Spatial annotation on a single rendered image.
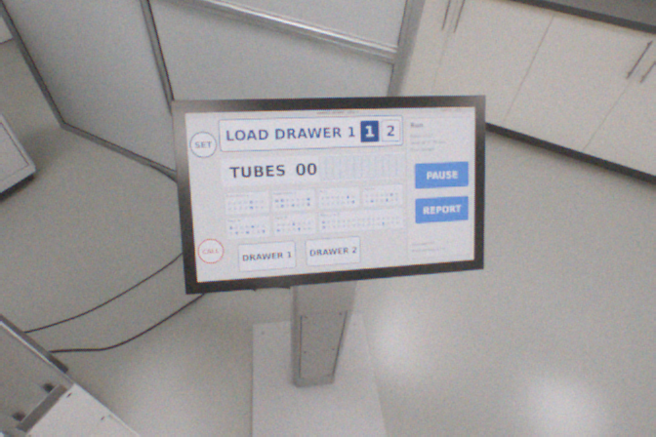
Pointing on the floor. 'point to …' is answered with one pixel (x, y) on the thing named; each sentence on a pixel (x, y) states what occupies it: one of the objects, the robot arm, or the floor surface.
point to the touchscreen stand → (315, 369)
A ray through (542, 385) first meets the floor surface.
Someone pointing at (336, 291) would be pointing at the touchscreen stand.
